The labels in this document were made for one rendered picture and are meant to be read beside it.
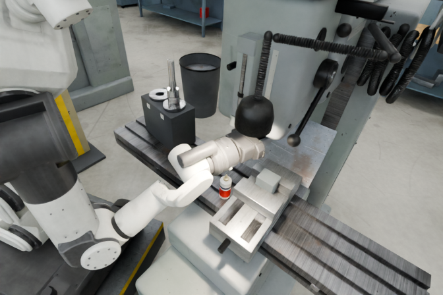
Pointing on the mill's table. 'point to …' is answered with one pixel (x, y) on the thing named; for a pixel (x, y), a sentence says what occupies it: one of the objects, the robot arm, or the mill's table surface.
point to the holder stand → (169, 119)
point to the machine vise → (230, 230)
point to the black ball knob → (344, 29)
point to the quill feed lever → (325, 75)
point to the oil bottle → (225, 187)
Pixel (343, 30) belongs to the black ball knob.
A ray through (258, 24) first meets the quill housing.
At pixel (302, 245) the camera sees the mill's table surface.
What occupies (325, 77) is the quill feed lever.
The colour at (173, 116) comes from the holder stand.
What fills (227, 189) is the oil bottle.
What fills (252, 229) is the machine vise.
